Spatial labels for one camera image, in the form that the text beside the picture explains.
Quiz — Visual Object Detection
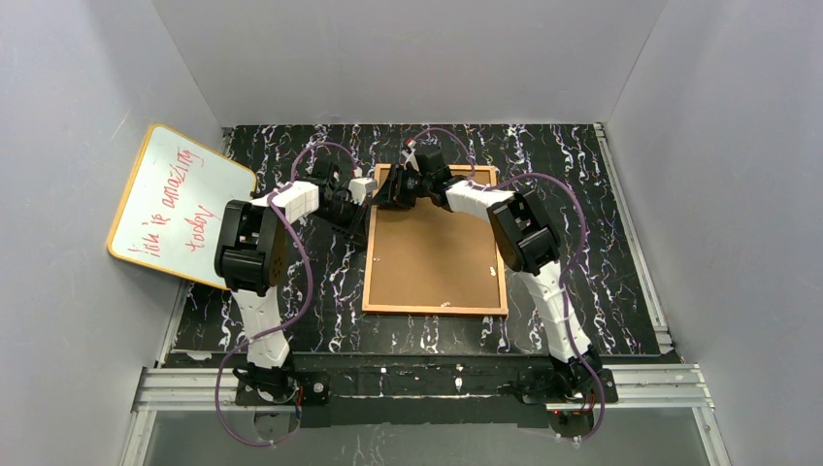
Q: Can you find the wooden picture frame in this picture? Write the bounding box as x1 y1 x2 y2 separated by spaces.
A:
361 163 510 317

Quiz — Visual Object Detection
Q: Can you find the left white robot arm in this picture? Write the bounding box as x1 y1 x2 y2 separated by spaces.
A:
214 161 378 399

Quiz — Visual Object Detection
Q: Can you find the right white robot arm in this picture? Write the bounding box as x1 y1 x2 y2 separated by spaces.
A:
373 164 607 402

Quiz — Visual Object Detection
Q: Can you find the whiteboard with red writing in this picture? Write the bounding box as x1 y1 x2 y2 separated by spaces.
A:
107 124 257 289

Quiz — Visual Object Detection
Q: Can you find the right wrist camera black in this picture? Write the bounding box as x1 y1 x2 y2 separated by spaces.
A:
401 140 449 177

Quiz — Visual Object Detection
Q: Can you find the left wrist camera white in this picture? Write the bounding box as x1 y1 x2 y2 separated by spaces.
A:
347 168 379 205

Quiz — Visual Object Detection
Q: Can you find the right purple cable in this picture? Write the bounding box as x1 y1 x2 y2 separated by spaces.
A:
408 127 607 445

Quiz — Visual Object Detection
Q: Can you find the purple cable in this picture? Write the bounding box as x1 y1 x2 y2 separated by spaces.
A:
408 127 607 445
214 141 361 449

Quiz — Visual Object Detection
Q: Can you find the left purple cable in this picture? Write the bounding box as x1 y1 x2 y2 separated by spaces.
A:
214 141 361 449

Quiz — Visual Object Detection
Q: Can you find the aluminium rail base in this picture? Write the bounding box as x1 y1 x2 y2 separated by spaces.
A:
120 358 731 465

